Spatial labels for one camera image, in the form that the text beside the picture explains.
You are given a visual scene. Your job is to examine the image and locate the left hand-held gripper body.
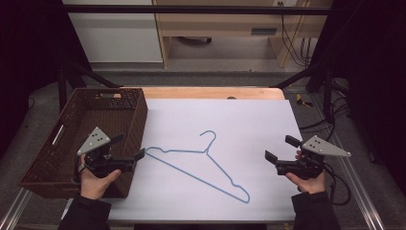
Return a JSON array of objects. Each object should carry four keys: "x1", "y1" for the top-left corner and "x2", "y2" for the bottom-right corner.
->
[{"x1": 76, "y1": 126, "x2": 138, "y2": 179}]

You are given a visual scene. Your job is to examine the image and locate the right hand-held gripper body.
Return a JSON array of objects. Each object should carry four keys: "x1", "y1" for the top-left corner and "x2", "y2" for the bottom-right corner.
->
[{"x1": 275, "y1": 134, "x2": 352, "y2": 180}]

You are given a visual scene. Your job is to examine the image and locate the brown woven basket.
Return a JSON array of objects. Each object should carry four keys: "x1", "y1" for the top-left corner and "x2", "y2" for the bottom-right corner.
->
[{"x1": 17, "y1": 87, "x2": 149, "y2": 200}]

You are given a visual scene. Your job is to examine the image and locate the blue wire hanger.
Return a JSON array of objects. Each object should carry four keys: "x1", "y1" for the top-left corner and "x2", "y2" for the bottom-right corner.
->
[{"x1": 145, "y1": 129, "x2": 251, "y2": 204}]

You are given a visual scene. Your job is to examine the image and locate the person's right hand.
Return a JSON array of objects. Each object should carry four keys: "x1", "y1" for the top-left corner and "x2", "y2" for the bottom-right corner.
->
[{"x1": 284, "y1": 149, "x2": 327, "y2": 196}]

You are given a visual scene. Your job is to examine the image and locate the person's left hand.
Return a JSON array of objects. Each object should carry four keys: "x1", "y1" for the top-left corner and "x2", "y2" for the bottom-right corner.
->
[{"x1": 79, "y1": 154, "x2": 123, "y2": 201}]

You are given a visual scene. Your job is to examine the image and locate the white paper sheet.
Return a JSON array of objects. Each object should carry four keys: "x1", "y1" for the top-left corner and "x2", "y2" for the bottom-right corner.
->
[{"x1": 106, "y1": 98, "x2": 303, "y2": 223}]

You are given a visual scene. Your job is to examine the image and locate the yellow and black tool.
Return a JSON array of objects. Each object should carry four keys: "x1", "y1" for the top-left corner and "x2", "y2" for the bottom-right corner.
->
[{"x1": 295, "y1": 92, "x2": 314, "y2": 108}]

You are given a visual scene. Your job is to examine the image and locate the black metal stand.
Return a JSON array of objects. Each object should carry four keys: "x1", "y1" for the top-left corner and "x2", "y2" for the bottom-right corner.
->
[
  {"x1": 273, "y1": 62, "x2": 337, "y2": 124},
  {"x1": 56, "y1": 59, "x2": 124, "y2": 112}
]

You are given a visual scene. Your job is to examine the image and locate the black curtain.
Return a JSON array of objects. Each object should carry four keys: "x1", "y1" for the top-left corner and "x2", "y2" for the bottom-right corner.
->
[
  {"x1": 305, "y1": 0, "x2": 406, "y2": 188},
  {"x1": 0, "y1": 0, "x2": 94, "y2": 161}
]

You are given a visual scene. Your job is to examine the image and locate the white cabinet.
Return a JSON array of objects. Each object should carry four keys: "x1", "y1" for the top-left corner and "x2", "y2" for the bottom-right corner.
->
[{"x1": 61, "y1": 0, "x2": 164, "y2": 64}]

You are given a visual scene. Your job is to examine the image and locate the black object under desk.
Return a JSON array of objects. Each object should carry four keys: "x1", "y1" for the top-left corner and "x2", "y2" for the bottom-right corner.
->
[{"x1": 176, "y1": 35, "x2": 214, "y2": 46}]

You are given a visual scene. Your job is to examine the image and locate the light wooden desk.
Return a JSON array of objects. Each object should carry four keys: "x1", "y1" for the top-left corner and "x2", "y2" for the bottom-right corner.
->
[{"x1": 152, "y1": 0, "x2": 333, "y2": 69}]

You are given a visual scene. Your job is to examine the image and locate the black floor cables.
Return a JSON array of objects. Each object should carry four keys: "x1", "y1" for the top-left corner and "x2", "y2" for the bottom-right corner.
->
[{"x1": 299, "y1": 78, "x2": 352, "y2": 132}]

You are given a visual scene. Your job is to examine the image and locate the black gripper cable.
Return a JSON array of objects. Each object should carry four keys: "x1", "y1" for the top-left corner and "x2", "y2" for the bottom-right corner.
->
[{"x1": 323, "y1": 162, "x2": 352, "y2": 207}]

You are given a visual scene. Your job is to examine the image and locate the aluminium rail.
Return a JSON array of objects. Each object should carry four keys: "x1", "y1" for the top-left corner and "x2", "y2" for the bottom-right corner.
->
[
  {"x1": 0, "y1": 187, "x2": 34, "y2": 230},
  {"x1": 309, "y1": 94, "x2": 388, "y2": 230}
]

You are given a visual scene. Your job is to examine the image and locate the black hanging cables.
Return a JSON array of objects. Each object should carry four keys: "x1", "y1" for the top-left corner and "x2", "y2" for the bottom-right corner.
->
[{"x1": 280, "y1": 1, "x2": 313, "y2": 68}]

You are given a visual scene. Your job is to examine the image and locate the black horizontal frame bar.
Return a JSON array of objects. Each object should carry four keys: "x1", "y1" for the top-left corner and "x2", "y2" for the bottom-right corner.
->
[{"x1": 62, "y1": 4, "x2": 331, "y2": 16}]

